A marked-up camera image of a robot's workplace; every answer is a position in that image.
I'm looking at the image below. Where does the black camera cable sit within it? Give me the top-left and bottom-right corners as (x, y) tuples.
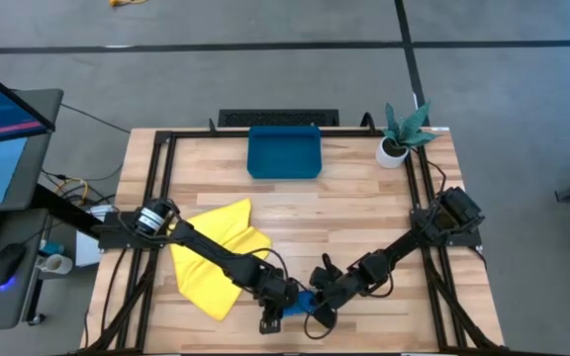
(303, 309), (338, 341)
(239, 246), (291, 283)

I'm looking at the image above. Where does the teal plastic object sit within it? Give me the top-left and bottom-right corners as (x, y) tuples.
(40, 239), (66, 256)

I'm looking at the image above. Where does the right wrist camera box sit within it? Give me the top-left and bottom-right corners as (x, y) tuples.
(314, 304), (339, 330)

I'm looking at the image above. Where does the blue microfiber towel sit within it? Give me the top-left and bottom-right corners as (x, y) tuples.
(282, 290), (319, 317)

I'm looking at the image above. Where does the yellow microfiber towel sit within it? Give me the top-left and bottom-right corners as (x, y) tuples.
(168, 197), (274, 321)

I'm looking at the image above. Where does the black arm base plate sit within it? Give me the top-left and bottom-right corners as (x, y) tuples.
(411, 207), (484, 248)
(97, 211), (170, 250)

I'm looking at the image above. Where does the white mug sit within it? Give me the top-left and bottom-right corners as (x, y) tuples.
(35, 252), (74, 276)

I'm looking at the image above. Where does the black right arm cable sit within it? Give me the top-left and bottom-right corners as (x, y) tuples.
(416, 147), (447, 199)

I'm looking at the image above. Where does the black left camera cable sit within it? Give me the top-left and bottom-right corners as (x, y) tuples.
(239, 246), (291, 283)

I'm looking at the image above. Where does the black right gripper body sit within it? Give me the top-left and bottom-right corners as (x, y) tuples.
(311, 253), (361, 307)

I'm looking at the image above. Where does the green plant in white pot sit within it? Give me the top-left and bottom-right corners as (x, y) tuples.
(374, 101), (442, 170)

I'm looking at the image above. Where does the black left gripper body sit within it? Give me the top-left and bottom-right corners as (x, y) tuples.
(256, 269), (300, 312)

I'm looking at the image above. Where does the black aluminium table frame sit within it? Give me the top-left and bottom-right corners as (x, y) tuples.
(74, 126), (509, 356)

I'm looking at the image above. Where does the black right camera cable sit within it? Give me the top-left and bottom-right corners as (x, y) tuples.
(303, 309), (338, 341)

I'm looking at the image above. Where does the black support beam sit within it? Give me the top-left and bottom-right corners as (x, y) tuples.
(31, 183), (113, 241)

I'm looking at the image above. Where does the white box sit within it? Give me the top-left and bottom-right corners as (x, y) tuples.
(74, 205), (113, 268)

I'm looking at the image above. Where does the black computer mouse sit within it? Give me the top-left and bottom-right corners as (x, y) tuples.
(0, 242), (25, 289)

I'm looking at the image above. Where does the black floor vent grille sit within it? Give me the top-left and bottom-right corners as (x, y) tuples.
(217, 108), (340, 129)

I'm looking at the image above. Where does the grey computer cart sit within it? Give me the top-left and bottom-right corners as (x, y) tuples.
(0, 87), (64, 332)

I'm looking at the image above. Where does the yellow looped cable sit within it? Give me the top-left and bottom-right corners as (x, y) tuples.
(54, 176), (91, 207)

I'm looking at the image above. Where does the blue plastic basket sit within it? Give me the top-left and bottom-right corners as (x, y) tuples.
(245, 125), (324, 180)

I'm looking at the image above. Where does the black floor cable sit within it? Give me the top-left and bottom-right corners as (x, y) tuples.
(59, 102), (132, 134)

